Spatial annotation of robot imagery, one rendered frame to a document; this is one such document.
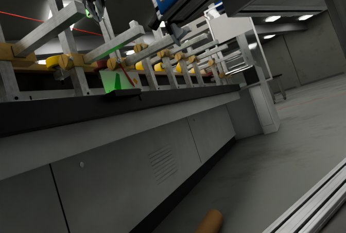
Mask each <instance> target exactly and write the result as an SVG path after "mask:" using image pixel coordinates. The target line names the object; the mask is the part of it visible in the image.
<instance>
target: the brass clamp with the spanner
mask: <svg viewBox="0 0 346 233"><path fill-rule="evenodd" d="M120 58H121V59H122V61H123V62H122V63H121V65H122V67H123V68H125V71H126V72H128V71H131V70H133V69H135V67H134V65H131V66H128V65H126V63H125V59H127V58H123V57H120ZM116 59H117V57H115V58H110V59H108V61H107V67H108V68H109V69H111V70H112V71H115V70H117V69H119V68H121V67H120V65H119V64H117V63H116Z"/></svg>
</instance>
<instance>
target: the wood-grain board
mask: <svg viewBox="0 0 346 233"><path fill-rule="evenodd" d="M13 70H14V73H40V74H53V73H54V72H56V71H51V70H48V69H47V66H46V64H38V63H34V64H33V65H31V66H30V67H28V68H22V67H13ZM128 72H138V75H139V76H146V75H145V71H144V70H131V71H128ZM97 73H98V72H94V70H91V71H89V72H86V71H84V74H85V75H97ZM174 74H175V77H184V76H183V73H180V72H174ZM154 75H155V76H167V74H166V72H164V71H154ZM189 75H190V77H196V75H195V73H189ZM201 76H202V77H211V76H208V75H207V74H201Z"/></svg>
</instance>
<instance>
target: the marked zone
mask: <svg viewBox="0 0 346 233"><path fill-rule="evenodd" d="M115 89H117V90H118V89H122V88H121V84H120V76H119V74H118V73H116V79H115Z"/></svg>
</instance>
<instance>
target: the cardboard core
mask: <svg viewBox="0 0 346 233"><path fill-rule="evenodd" d="M222 224H223V216H222V214H221V213H220V212H219V211H218V210H216V209H211V210H209V211H208V212H207V214H206V215H205V217H204V218H203V220H202V221H201V223H200V224H199V226H198V227H197V229H196V230H195V232H194V233H218V232H219V230H220V228H221V226H222Z"/></svg>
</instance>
